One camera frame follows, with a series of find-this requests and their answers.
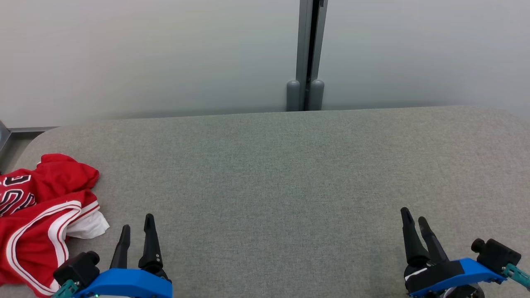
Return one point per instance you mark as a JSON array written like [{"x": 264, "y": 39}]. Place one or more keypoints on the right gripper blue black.
[{"x": 447, "y": 275}]

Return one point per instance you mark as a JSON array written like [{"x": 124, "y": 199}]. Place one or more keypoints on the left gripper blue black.
[{"x": 124, "y": 283}]

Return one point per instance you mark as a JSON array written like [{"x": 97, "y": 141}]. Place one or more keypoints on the red Bulls 23 jersey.
[{"x": 33, "y": 248}]

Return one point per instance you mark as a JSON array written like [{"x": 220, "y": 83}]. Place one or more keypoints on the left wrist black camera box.
[{"x": 76, "y": 269}]

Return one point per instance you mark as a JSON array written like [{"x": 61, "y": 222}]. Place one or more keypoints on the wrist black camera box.
[
  {"x": 497, "y": 252},
  {"x": 76, "y": 269}
]

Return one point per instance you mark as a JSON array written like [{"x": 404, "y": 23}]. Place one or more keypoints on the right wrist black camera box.
[{"x": 497, "y": 252}]

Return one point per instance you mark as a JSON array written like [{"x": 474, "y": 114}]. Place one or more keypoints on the left camera teal connector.
[{"x": 66, "y": 289}]

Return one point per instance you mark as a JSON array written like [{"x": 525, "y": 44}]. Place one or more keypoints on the camera teal connector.
[
  {"x": 66, "y": 289},
  {"x": 517, "y": 275}
]

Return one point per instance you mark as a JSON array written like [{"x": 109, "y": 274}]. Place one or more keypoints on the right camera teal connector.
[{"x": 517, "y": 275}]

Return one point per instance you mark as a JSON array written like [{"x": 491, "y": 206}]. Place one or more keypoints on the grey cylindrical post foot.
[
  {"x": 293, "y": 95},
  {"x": 316, "y": 95}
]

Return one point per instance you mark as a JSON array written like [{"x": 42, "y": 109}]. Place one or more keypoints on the grey partition post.
[{"x": 311, "y": 41}]

